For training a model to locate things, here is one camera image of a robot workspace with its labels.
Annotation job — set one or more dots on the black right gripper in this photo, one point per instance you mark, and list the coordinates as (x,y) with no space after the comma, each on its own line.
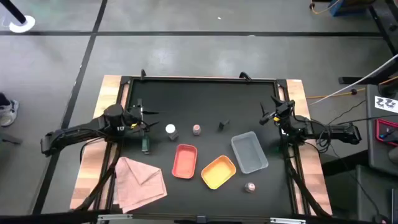
(284,112)

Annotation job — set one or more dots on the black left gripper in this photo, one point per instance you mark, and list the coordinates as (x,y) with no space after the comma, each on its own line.
(135,118)

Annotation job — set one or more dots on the white-lid spice jar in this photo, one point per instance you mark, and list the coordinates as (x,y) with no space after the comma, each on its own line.
(170,128)

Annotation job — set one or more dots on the dark green spice bottle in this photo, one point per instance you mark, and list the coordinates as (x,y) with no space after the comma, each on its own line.
(145,144)

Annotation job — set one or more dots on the pink-lid spice jar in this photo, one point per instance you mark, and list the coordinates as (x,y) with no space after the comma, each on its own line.
(196,129)
(249,187)

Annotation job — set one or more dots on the black spice container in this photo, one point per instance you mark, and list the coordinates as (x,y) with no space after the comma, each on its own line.
(222,125)

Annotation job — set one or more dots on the yellow plastic tray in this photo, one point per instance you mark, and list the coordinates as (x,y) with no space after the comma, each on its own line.
(218,172)

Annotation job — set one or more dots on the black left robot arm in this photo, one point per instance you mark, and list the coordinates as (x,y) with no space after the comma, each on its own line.
(77,130)

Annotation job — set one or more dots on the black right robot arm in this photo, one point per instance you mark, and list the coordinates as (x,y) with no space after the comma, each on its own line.
(329,132)

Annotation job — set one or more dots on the clear grey plastic bin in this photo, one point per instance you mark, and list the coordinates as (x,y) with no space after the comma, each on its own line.
(249,152)

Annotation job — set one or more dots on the red plastic tray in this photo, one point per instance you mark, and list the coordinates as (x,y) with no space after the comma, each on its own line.
(184,161)

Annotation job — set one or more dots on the pink folded cloth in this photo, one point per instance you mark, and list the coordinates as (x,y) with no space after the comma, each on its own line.
(138,186)

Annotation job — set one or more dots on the red-framed device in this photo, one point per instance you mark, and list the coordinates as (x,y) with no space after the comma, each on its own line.
(377,130)

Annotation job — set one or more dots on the white printed label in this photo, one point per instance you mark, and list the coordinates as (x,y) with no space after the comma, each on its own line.
(385,104)

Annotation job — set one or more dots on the black equipment cart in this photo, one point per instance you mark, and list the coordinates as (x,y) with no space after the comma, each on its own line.
(377,155)

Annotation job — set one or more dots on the blue box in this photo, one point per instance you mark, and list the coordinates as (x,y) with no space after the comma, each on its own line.
(346,7)

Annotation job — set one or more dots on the grey furniture leg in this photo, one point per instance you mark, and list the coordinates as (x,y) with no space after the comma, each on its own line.
(11,139)

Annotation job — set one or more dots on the person's white shoe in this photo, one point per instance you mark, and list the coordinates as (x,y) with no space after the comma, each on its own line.
(7,112)

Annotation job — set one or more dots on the black stand leg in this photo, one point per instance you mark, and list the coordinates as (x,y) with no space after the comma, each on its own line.
(385,21)

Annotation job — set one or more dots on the black pole with white base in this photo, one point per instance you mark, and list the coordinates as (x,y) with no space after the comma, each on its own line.
(21,24)

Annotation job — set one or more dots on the black frame clamp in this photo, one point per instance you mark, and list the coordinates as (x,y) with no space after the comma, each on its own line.
(143,74)
(245,75)

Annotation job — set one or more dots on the black aluminium table frame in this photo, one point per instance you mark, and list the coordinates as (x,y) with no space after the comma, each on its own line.
(202,78)

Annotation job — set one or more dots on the black camera rail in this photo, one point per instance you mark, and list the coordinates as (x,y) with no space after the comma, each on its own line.
(46,217)

